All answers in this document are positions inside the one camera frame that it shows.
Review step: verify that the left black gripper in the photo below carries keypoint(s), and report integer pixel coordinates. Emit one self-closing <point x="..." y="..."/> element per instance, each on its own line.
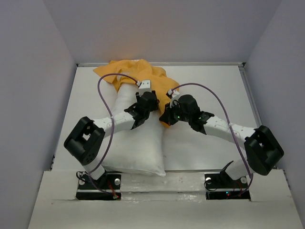
<point x="154" y="107"/>

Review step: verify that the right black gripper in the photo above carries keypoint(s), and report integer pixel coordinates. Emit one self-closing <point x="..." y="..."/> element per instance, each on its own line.
<point x="166" y="117"/>

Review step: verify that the yellow orange pillowcase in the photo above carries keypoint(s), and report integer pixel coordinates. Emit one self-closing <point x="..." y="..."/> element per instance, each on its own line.
<point x="129" y="72"/>

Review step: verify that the white pillow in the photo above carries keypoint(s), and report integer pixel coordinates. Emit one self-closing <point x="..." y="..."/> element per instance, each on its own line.
<point x="138" y="151"/>

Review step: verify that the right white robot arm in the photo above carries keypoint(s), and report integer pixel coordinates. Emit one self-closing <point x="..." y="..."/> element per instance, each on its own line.
<point x="262" y="150"/>

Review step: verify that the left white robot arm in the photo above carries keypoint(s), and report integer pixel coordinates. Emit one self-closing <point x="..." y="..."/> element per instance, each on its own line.
<point x="85" y="140"/>

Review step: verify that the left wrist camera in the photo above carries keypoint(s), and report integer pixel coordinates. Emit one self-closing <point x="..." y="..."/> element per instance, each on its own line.
<point x="144" y="86"/>

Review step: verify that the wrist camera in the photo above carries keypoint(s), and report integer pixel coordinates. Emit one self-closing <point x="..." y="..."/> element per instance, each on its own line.
<point x="144" y="86"/>
<point x="173" y="95"/>

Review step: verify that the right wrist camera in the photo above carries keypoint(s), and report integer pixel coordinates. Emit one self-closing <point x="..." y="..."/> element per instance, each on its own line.
<point x="173" y="95"/>

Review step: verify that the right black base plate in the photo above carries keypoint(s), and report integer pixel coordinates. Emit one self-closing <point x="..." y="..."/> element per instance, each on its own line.
<point x="219" y="188"/>

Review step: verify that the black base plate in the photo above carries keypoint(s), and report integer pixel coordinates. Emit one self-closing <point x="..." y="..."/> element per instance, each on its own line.
<point x="106" y="188"/>
<point x="219" y="188"/>

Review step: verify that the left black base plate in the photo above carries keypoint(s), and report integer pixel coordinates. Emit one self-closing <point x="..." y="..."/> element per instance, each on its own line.
<point x="106" y="188"/>

